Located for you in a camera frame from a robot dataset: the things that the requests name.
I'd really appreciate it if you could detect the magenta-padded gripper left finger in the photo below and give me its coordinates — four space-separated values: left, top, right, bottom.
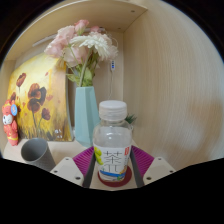
50 145 96 189

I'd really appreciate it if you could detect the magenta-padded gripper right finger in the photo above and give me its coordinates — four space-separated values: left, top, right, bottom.
129 145 177 188

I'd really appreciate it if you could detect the clear plastic drink bottle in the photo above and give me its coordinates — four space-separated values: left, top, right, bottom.
92 99 133 183

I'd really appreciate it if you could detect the grey cup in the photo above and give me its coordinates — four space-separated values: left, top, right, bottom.
20 137 57 172

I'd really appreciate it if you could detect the flat round red coaster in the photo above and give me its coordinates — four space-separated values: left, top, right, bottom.
97 166 133 188

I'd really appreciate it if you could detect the teal faceted vase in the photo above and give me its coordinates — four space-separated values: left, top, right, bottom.
73 86 101 148

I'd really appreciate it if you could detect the small potted green plant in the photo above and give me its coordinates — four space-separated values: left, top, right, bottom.
124 113 138 126

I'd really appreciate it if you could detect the red plush toy figure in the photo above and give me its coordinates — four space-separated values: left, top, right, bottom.
1 99 20 147

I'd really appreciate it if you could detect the yellow poppy flower painting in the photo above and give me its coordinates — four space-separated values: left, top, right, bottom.
6 53 75 142

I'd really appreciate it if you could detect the pink and white flower bouquet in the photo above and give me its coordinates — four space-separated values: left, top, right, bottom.
43 18 119 88

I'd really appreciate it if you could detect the white cable with switch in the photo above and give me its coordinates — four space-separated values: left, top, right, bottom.
107 59 117 101

